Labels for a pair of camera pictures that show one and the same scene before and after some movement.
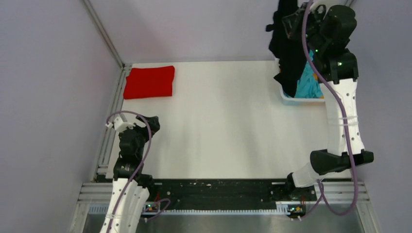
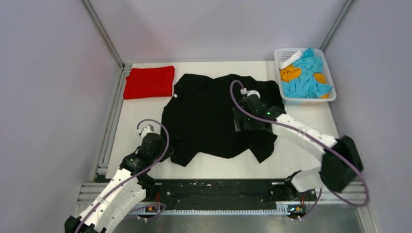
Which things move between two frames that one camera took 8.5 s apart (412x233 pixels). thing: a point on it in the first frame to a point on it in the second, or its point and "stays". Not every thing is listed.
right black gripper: x=293 y=22 to x=239 y=114
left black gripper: x=154 y=124 to x=169 y=153
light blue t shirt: x=307 y=87 stays
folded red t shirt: x=149 y=82 stays
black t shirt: x=291 y=54 to x=198 y=118
